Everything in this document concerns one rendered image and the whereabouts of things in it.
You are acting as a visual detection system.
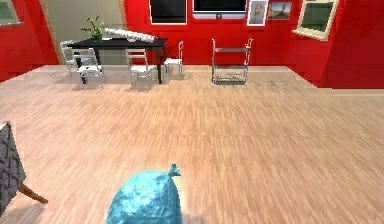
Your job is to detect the grey patterned armchair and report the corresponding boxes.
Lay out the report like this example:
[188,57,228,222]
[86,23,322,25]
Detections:
[0,120,49,217]

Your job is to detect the white dining chair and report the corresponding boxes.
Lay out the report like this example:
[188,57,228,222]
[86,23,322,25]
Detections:
[71,47,105,90]
[59,40,78,79]
[163,40,185,77]
[125,48,157,89]

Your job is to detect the white framed portrait picture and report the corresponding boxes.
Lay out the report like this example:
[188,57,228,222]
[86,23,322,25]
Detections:
[246,0,269,27]

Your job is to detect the small landscape picture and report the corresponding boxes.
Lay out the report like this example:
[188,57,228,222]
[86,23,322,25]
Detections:
[267,1,293,21]

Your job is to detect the cream framed window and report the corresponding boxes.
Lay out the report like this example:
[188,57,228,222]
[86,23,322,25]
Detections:
[0,0,24,28]
[292,0,340,42]

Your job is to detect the metal wire shelf trolley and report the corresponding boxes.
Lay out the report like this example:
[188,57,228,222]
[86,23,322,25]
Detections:
[210,37,254,87]

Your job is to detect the blue tied rubbish bag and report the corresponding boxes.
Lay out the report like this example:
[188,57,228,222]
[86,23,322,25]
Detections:
[105,163,184,224]

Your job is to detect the black dining table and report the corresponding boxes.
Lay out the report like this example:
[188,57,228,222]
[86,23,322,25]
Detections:
[67,37,169,85]

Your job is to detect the white framed television set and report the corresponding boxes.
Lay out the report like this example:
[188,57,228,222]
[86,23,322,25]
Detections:
[192,0,249,20]

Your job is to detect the green house plant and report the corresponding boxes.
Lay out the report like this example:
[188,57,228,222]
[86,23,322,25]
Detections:
[80,15,105,42]

